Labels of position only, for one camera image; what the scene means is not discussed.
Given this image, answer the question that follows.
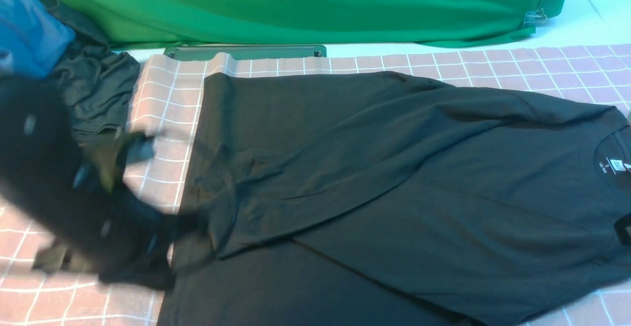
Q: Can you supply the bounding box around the pink grid tablecloth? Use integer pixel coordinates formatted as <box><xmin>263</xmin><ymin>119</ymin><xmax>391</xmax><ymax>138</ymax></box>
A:
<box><xmin>0</xmin><ymin>45</ymin><xmax>630</xmax><ymax>326</ymax></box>

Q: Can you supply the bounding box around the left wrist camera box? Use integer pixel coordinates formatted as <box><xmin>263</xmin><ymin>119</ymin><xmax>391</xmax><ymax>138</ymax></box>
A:
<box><xmin>73</xmin><ymin>130</ymin><xmax>164</xmax><ymax>193</ymax></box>

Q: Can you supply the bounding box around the green backdrop cloth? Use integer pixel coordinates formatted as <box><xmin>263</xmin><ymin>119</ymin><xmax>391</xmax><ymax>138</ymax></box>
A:
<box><xmin>59</xmin><ymin>0</ymin><xmax>565</xmax><ymax>49</ymax></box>

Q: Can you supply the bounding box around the dark gray crumpled garment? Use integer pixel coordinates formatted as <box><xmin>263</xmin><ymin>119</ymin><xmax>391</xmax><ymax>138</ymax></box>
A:
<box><xmin>43</xmin><ymin>0</ymin><xmax>140</xmax><ymax>142</ymax></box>

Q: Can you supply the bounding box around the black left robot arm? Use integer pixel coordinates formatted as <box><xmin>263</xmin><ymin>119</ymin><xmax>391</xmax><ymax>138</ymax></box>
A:
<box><xmin>1</xmin><ymin>74</ymin><xmax>205</xmax><ymax>291</ymax></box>

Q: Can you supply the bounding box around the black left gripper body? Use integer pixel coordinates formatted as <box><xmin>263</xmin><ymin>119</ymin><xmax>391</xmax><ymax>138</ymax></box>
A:
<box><xmin>69</xmin><ymin>187</ymin><xmax>208</xmax><ymax>290</ymax></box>

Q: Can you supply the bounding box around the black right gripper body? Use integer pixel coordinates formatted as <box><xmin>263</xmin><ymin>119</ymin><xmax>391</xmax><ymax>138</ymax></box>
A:
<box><xmin>614</xmin><ymin>215</ymin><xmax>631</xmax><ymax>247</ymax></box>

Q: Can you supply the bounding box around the metal binder clip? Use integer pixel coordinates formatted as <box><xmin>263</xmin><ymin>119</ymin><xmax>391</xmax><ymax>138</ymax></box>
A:
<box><xmin>523</xmin><ymin>8</ymin><xmax>548</xmax><ymax>29</ymax></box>

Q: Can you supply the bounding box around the dark gray long-sleeved shirt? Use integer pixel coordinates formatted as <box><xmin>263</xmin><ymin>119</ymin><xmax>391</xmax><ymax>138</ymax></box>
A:
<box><xmin>163</xmin><ymin>72</ymin><xmax>630</xmax><ymax>326</ymax></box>

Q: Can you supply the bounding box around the blue garment in pile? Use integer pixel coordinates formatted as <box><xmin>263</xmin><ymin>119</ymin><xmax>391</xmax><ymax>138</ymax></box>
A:
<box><xmin>0</xmin><ymin>0</ymin><xmax>76</xmax><ymax>78</ymax></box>

